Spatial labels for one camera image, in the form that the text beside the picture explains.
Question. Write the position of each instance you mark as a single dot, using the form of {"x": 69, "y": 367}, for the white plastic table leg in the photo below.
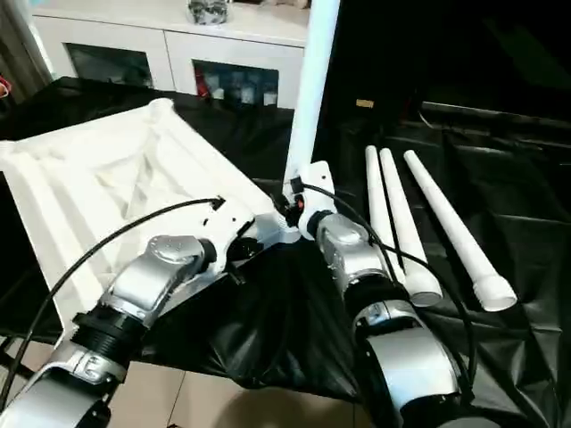
{"x": 378, "y": 196}
{"x": 312, "y": 89}
{"x": 455, "y": 227}
{"x": 401, "y": 214}

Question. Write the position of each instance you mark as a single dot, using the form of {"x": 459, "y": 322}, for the white plastic table top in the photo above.
{"x": 116, "y": 187}

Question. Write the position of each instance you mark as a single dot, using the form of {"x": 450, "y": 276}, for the black plastic mat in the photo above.
{"x": 277, "y": 321}

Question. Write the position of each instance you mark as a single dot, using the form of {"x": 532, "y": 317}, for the small beige label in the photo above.
{"x": 364, "y": 102}

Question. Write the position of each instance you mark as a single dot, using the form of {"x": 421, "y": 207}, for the white sideboard with glass doors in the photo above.
{"x": 178, "y": 49}

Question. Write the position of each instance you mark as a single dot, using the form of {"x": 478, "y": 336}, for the dark object on cabinet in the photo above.
{"x": 208, "y": 11}

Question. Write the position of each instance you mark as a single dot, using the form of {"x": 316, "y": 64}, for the long black bar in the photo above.
{"x": 491, "y": 111}

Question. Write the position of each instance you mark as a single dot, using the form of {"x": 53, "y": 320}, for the grey curtain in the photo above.
{"x": 13, "y": 36}

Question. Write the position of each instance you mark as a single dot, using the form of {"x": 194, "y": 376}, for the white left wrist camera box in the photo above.
{"x": 227, "y": 218}

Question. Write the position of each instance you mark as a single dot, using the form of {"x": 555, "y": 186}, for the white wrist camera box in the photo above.
{"x": 314, "y": 178}
{"x": 227, "y": 218}

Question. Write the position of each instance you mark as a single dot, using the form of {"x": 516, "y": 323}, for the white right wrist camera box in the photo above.
{"x": 314, "y": 178}

